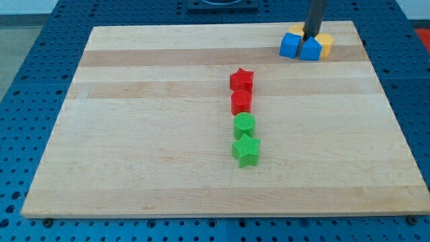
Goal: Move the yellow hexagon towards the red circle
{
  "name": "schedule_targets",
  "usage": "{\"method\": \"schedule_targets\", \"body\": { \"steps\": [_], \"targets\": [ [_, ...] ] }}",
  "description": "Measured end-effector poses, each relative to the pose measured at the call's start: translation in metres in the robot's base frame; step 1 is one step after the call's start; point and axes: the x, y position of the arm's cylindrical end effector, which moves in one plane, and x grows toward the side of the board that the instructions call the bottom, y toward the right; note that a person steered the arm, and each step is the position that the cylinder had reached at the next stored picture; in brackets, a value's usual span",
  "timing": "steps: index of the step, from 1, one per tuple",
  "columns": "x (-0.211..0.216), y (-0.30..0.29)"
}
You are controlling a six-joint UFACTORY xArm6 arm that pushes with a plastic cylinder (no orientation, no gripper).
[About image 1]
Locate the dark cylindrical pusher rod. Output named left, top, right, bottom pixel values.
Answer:
left=302, top=0, right=328, bottom=41

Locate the red star block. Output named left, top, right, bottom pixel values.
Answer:
left=229, top=68, right=254, bottom=94

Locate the red cylinder block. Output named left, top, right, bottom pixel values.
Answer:
left=230, top=90, right=253, bottom=115

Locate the green star block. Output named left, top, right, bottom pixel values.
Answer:
left=232, top=133, right=260, bottom=168

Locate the blue pentagon block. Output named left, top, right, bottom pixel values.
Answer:
left=299, top=37, right=323, bottom=61

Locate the yellow hexagon block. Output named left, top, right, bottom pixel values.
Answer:
left=315, top=33, right=335, bottom=58

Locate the red object at edge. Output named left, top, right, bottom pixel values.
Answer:
left=415, top=28, right=430, bottom=52

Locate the wooden board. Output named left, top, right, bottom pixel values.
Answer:
left=21, top=21, right=429, bottom=218

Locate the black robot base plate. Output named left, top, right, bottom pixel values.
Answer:
left=186, top=0, right=259, bottom=13

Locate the blue cube block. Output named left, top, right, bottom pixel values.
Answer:
left=279, top=32, right=302, bottom=58

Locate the yellow block behind pusher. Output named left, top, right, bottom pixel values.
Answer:
left=289, top=24, right=304, bottom=37

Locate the green cylinder block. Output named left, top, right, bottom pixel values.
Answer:
left=233, top=112, right=256, bottom=140

